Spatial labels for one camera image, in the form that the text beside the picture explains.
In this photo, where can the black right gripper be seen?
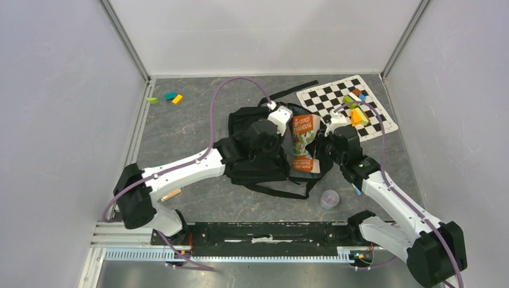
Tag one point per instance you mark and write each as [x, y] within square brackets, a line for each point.
[315, 147]

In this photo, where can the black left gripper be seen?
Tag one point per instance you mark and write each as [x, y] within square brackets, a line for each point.
[274, 152]

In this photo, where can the black student backpack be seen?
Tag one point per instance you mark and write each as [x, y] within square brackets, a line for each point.
[249, 162]

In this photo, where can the orange treehouse book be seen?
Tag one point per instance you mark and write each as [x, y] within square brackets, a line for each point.
[304, 131]

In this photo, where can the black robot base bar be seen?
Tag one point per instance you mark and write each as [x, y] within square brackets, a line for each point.
[263, 239]

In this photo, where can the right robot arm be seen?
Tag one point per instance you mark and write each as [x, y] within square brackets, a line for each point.
[434, 251]

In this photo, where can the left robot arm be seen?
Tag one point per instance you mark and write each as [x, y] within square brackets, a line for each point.
[138, 191]

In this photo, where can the orange green block stack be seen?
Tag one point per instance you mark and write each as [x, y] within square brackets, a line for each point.
[359, 117]

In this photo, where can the blue white pen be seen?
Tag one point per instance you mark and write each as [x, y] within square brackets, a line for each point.
[357, 190]

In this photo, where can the green white block stack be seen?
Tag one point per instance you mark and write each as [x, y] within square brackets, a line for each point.
[349, 102]

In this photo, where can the brown blue block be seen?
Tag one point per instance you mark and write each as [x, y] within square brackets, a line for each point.
[357, 95]

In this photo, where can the yellow toy block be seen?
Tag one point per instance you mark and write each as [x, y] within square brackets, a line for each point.
[177, 99]

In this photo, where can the teal toy block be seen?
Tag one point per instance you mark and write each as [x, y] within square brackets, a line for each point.
[170, 95]

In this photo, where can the green half-round block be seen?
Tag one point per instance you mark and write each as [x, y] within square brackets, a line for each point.
[152, 100]

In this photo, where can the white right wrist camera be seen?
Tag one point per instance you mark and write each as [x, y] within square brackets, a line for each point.
[334, 120]

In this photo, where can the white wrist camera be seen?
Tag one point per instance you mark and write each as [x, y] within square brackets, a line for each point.
[334, 120]
[280, 116]

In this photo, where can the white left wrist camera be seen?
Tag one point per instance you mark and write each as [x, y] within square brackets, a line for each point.
[280, 116]

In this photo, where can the aluminium frame rail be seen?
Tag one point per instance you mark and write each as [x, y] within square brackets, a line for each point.
[107, 236]

